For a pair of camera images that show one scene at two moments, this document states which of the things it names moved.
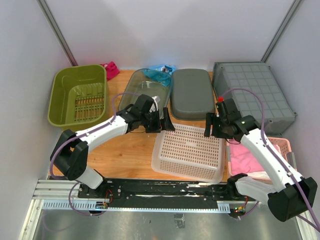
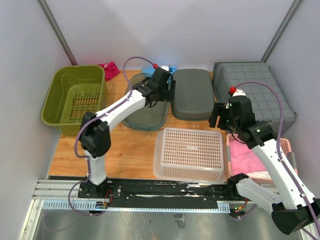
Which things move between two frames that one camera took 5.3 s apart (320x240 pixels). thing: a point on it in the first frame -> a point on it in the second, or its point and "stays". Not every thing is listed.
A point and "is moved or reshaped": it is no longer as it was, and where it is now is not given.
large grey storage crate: (255, 92) stays
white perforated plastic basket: (186, 152) is moved or reshaped
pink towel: (243, 160) stays
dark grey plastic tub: (191, 95) stays
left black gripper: (161, 124) -> (166, 97)
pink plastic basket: (283, 143) stays
